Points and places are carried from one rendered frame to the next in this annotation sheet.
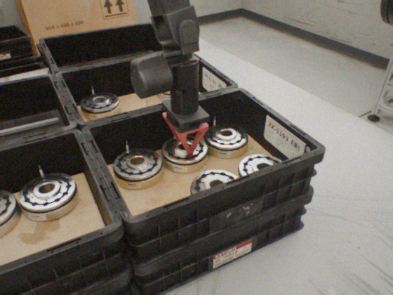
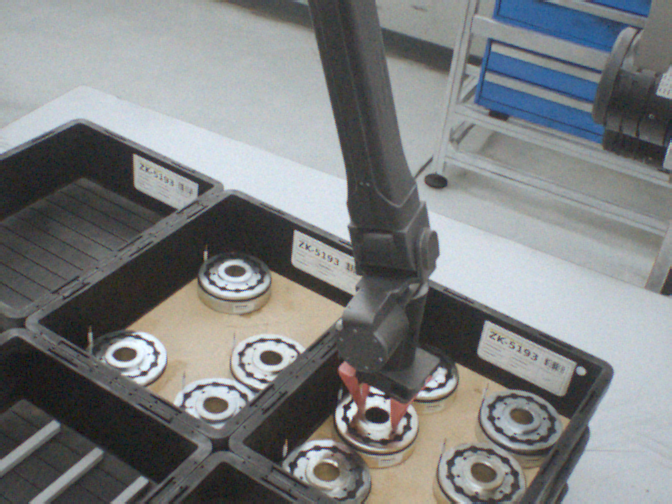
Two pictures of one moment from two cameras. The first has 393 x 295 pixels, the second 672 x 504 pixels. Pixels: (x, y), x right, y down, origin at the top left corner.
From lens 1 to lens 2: 66 cm
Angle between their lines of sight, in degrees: 27
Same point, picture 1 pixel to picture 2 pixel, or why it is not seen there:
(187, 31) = (430, 249)
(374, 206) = (630, 414)
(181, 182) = (405, 485)
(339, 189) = not seen: hidden behind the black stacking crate
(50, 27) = not seen: outside the picture
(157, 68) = (389, 316)
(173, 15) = (410, 229)
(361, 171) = not seen: hidden behind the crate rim
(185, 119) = (413, 379)
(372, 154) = (579, 315)
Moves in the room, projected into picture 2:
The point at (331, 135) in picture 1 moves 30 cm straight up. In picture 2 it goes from (502, 293) to (543, 141)
